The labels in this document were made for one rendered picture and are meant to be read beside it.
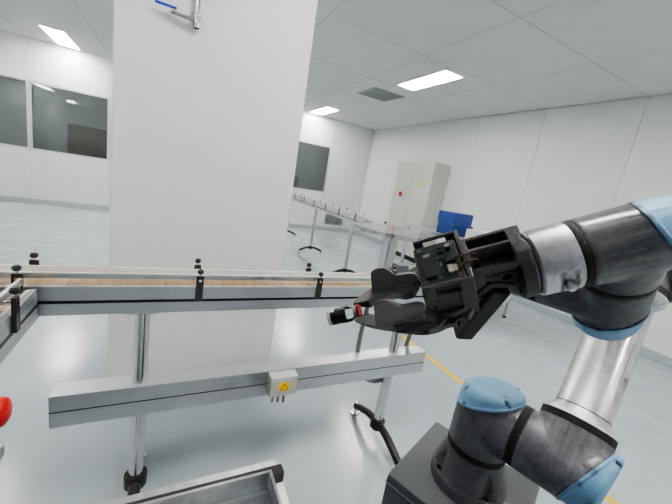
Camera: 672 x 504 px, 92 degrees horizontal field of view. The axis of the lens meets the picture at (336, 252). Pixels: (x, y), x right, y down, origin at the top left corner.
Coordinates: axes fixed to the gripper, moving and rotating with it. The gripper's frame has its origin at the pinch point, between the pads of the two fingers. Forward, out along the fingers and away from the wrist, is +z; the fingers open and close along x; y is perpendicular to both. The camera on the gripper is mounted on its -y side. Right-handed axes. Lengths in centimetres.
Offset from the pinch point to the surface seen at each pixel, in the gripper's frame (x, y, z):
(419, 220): -478, -443, 0
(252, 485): 16.1, -14.6, 24.4
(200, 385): -24, -61, 86
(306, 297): -54, -61, 43
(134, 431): -10, -58, 110
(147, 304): -37, -23, 82
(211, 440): -19, -111, 119
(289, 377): -31, -82, 59
